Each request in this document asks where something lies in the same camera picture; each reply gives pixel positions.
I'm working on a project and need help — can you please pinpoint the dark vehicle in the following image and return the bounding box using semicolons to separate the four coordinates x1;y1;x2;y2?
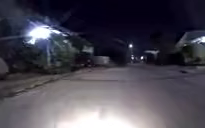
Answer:
75;53;94;68

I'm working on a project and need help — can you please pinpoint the grey asphalt road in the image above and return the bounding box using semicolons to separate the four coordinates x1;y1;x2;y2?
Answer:
0;63;205;128

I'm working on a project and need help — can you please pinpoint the distant street lamp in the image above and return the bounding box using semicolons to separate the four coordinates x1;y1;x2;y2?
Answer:
128;43;134;63

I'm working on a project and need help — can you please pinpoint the small distant building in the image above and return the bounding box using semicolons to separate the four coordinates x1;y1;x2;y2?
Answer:
143;49;160;65

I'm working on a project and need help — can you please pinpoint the street lamp on pole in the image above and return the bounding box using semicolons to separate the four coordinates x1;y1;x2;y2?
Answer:
27;25;62;67

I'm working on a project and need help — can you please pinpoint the pale verge strip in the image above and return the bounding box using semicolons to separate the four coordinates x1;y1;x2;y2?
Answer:
0;67;91;103

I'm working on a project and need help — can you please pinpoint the building with lit canopy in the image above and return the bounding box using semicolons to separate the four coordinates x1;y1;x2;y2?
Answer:
172;29;205;71

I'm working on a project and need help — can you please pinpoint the pale wall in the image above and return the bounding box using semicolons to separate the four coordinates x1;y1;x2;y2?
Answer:
92;55;111;66

